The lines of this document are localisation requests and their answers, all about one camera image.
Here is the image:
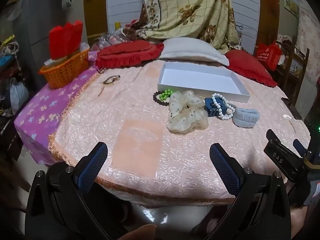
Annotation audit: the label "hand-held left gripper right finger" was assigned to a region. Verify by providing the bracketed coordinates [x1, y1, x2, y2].
[201, 143, 292, 240]

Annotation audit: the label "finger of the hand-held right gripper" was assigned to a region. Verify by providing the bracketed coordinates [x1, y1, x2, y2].
[264, 129, 304, 183]
[293, 139, 307, 159]

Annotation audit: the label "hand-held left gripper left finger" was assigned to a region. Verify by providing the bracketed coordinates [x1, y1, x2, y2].
[24, 142, 113, 240]

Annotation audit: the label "light blue scrunchie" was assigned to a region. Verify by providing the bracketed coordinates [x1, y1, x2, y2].
[233, 107, 260, 128]

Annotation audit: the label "blue hair claw clip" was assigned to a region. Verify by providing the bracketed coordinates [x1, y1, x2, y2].
[204, 97, 228, 117]

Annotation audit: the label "cream polka dot scrunchie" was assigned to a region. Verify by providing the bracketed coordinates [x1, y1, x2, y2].
[166, 90, 209, 133]

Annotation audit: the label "white pearl bracelet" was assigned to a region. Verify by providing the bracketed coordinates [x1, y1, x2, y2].
[211, 93, 235, 120]

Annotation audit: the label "white shallow cardboard box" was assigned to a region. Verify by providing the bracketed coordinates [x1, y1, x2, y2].
[157, 62, 251, 103]

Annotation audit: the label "dark brown bead bracelet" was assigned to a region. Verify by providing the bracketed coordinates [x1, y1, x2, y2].
[153, 90, 172, 107]

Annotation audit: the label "green bead bracelet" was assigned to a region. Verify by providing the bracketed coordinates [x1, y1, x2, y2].
[159, 89, 179, 100]

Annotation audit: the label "person's right forearm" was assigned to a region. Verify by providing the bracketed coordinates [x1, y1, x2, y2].
[290, 202, 312, 240]

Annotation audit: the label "purple floral sheet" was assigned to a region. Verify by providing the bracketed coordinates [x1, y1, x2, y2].
[14, 50, 100, 165]

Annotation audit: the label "pink textured bed cover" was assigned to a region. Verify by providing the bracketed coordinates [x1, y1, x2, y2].
[47, 60, 312, 205]

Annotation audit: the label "wooden chair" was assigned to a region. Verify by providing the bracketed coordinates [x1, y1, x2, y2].
[274, 35, 310, 107]

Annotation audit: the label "red pillow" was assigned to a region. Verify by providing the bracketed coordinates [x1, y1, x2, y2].
[224, 49, 278, 88]

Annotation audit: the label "red shopping bag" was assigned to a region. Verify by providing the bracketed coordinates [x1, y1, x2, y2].
[254, 41, 282, 72]

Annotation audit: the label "orange plastic basket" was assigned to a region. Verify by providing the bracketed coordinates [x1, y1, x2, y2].
[38, 48, 90, 89]

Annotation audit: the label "white plastic bag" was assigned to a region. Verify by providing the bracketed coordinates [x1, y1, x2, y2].
[9, 77, 29, 113]

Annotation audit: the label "red ruffled cushion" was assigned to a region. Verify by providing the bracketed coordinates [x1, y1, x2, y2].
[95, 40, 165, 69]

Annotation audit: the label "white pillow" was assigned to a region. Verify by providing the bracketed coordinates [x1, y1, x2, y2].
[157, 37, 230, 67]

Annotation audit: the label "clear plastic bags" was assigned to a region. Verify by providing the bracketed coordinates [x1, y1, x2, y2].
[91, 29, 137, 50]

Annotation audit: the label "red boxes in basket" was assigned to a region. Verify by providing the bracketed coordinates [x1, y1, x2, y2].
[49, 21, 83, 59]

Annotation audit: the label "pile of colourful cloths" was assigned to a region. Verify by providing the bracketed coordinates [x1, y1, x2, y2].
[0, 36, 20, 68]

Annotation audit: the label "grey cabinet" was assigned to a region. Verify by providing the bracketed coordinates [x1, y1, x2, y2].
[12, 0, 87, 88]

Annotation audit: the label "brown wooden door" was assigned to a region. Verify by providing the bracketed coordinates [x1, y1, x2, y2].
[83, 0, 109, 47]

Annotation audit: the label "beige floral blanket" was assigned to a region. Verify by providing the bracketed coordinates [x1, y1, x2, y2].
[125, 0, 242, 52]

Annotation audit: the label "brown hair tie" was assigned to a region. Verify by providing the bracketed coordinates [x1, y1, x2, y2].
[103, 75, 121, 85]

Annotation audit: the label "framed wall picture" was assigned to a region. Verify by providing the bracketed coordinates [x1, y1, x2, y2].
[283, 0, 300, 18]

